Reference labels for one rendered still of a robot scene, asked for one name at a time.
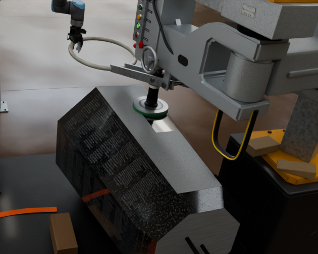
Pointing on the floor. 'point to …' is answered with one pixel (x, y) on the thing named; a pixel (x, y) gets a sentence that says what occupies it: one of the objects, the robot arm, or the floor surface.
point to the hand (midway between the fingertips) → (75, 50)
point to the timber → (62, 234)
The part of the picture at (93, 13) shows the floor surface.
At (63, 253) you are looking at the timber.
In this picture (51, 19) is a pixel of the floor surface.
